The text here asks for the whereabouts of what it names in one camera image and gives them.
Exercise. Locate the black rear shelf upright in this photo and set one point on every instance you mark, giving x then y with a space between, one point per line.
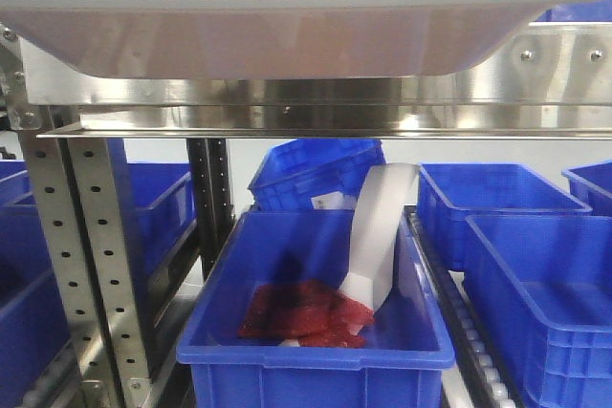
209 163

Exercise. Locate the perforated steel shelf upright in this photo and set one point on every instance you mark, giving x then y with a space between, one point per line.
83 196

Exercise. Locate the stainless steel shelf beam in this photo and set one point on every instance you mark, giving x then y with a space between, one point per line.
552 81

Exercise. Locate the blue tilted rear crate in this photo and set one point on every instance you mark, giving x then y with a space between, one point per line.
307 174

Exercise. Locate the red mesh bag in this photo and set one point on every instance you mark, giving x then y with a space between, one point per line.
308 312

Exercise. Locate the blue right rear crate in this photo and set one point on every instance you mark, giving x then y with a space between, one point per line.
450 192

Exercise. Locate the blue left rear crate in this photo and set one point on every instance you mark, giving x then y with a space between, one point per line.
163 205

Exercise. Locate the blue front centre crate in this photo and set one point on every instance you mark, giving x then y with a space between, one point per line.
406 350

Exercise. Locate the blue right front crate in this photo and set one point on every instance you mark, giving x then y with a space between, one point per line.
541 287

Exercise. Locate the white roller conveyor track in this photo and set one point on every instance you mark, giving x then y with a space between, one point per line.
478 378

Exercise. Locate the blue far right crate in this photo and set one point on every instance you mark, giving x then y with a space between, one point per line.
591 184

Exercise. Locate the blue left front crate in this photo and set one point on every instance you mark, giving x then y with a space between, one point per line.
33 324

